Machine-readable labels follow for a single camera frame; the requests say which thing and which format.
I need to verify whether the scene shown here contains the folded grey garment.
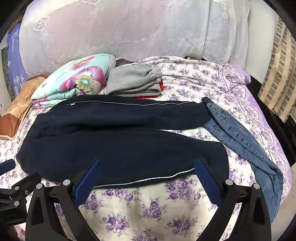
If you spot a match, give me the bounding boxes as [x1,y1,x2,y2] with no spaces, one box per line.
[106,63,163,96]

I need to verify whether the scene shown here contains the brown orange pillow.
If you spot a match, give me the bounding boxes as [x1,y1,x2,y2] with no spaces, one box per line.
[0,73,50,141]

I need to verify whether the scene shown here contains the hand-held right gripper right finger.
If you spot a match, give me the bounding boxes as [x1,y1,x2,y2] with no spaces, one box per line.
[194,158,271,241]

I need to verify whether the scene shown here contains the dark purple garment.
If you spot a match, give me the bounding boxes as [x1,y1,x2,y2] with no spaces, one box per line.
[115,58,139,68]

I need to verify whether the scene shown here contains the purple floral bedsheet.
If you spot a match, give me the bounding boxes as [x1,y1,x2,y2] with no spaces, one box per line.
[0,56,292,241]

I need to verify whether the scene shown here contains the folded red garment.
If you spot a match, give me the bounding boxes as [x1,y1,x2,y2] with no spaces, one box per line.
[135,80,165,100]

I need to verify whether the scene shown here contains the blue denim jeans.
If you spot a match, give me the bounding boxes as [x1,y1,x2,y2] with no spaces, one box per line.
[201,97,284,222]

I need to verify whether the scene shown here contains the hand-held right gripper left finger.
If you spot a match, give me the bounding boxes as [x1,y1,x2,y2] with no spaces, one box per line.
[25,158,103,241]

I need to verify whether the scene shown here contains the blue printed cloth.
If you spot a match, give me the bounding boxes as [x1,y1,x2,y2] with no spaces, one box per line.
[6,22,30,99]

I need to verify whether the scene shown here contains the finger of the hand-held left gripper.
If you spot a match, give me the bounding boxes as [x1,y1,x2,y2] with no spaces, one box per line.
[0,159,16,176]
[0,173,42,210]

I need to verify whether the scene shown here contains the folded floral blanket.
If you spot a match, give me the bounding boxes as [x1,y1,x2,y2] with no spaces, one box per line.
[31,54,116,108]

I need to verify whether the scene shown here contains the navy blue pants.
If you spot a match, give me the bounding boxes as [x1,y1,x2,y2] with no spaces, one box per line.
[16,95,229,189]

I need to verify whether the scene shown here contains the white lace cloth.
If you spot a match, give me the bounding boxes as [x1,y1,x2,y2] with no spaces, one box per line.
[18,0,210,78]

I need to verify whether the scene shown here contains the white embroidered pillow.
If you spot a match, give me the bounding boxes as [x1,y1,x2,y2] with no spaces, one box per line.
[202,0,251,68]

